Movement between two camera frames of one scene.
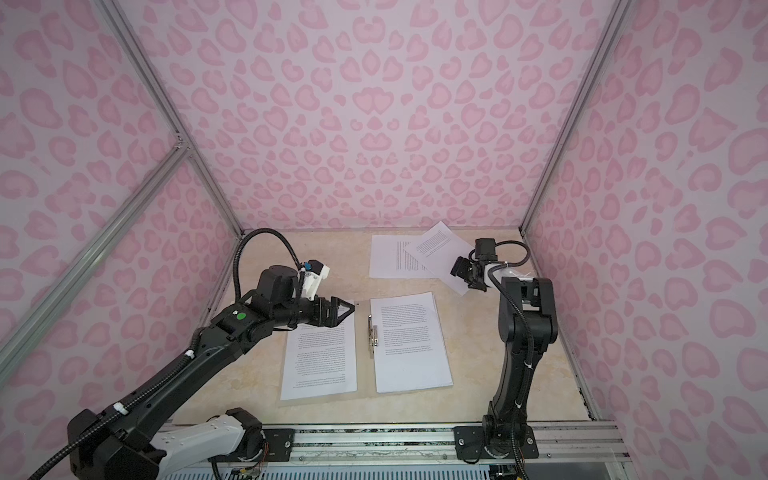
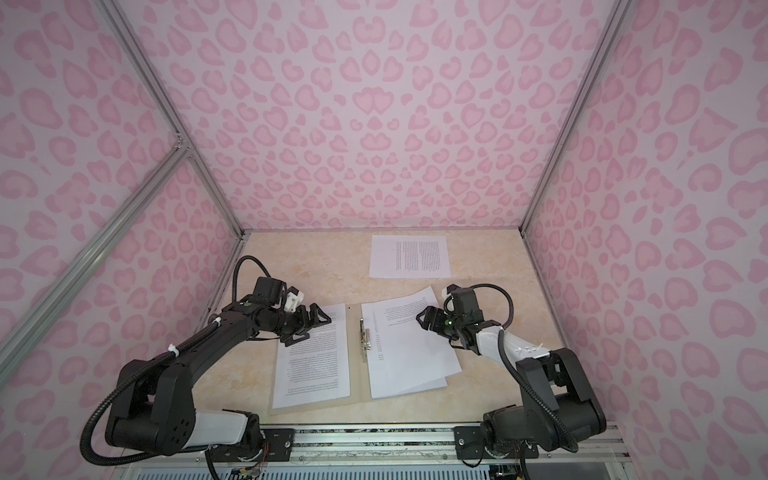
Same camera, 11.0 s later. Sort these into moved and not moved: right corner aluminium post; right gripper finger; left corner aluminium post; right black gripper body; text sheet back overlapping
Moved: right black gripper body; right gripper finger; text sheet back overlapping
Not moved: left corner aluminium post; right corner aluminium post
